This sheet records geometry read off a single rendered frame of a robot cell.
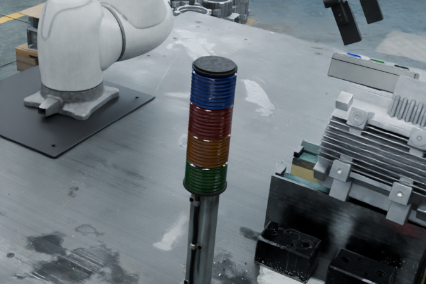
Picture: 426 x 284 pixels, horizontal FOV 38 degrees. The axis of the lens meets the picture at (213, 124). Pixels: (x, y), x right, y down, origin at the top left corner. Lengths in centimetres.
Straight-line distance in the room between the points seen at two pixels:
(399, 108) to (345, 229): 23
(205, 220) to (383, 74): 53
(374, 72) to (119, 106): 66
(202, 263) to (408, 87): 43
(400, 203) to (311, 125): 64
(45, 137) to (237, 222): 51
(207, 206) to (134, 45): 78
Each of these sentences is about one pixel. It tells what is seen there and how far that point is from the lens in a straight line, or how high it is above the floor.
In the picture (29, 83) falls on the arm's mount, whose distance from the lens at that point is 173.
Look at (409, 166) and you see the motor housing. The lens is 99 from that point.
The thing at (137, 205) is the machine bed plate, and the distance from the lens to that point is 123.
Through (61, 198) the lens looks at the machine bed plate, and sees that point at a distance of 126.
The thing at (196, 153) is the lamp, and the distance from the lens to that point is 83.
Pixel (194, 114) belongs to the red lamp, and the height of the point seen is 115.
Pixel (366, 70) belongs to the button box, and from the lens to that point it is 128.
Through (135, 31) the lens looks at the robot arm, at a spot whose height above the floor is 98.
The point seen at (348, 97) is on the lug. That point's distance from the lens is 104.
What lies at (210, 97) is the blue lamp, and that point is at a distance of 79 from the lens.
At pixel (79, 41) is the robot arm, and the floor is 99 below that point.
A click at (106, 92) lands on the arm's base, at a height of 82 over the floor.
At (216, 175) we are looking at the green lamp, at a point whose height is 106.
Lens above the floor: 153
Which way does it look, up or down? 28 degrees down
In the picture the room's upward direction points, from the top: 5 degrees clockwise
